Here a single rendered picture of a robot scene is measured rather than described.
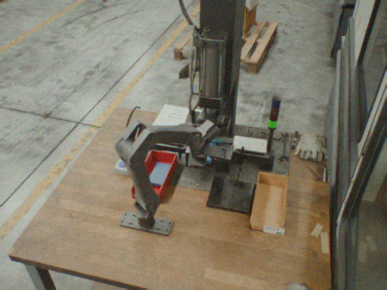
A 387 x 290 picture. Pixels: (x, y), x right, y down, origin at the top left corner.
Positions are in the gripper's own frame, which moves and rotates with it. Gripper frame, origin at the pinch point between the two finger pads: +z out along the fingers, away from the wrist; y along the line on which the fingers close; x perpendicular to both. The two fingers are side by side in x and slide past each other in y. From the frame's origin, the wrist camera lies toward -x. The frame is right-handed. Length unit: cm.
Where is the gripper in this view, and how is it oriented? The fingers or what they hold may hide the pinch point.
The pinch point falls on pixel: (200, 160)
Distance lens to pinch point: 157.6
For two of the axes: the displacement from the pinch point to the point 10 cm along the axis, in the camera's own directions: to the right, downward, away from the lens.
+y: 2.1, -9.2, 3.4
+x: -9.7, -1.6, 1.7
